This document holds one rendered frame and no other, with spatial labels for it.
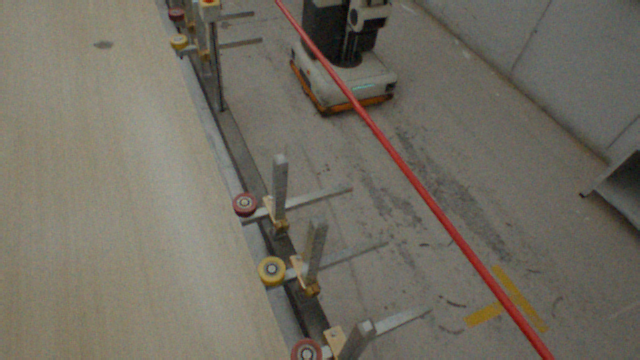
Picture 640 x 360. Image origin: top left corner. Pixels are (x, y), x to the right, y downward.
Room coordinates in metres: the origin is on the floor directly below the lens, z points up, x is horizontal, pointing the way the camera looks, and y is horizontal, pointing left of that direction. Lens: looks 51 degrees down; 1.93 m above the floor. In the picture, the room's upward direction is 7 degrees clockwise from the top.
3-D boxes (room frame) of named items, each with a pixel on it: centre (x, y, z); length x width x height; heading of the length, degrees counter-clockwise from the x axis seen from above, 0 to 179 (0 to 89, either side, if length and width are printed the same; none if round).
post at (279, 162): (0.72, 0.08, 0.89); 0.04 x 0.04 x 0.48; 29
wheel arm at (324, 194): (0.80, 0.01, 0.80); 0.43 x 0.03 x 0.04; 119
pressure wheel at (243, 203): (0.70, 0.19, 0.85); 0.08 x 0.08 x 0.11
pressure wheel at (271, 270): (0.49, 0.06, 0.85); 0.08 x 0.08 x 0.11
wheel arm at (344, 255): (0.58, -0.11, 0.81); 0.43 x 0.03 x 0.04; 119
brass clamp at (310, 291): (0.52, -0.04, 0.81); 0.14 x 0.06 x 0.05; 29
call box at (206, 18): (1.37, 0.44, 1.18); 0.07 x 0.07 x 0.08; 29
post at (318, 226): (0.50, -0.05, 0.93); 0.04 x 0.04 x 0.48; 29
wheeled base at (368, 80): (2.57, -0.17, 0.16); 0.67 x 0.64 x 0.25; 28
